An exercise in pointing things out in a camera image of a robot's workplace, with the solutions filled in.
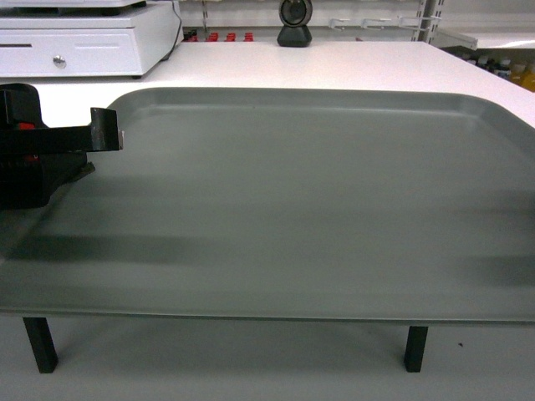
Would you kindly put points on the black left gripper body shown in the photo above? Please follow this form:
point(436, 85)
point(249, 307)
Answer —
point(29, 181)

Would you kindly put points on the black counter leg left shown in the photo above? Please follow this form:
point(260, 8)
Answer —
point(42, 344)

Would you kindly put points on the black round barcode scanner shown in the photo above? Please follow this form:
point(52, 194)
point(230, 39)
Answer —
point(295, 15)

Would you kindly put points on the white checkout counter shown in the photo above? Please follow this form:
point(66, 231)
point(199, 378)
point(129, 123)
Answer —
point(107, 358)

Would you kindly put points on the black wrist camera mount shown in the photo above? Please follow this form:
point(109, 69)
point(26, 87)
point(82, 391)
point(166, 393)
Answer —
point(23, 131)

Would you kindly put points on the white perforated shelf upright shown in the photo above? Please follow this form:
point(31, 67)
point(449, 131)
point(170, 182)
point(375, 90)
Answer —
point(428, 19)

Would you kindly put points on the black counter leg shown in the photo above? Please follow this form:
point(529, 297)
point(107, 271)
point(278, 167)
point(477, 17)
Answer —
point(42, 344)
point(415, 348)

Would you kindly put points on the black counter leg right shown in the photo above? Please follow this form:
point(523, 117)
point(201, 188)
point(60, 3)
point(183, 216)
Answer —
point(415, 348)

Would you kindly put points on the grey plastic tray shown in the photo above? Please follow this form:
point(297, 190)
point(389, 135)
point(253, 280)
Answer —
point(293, 204)

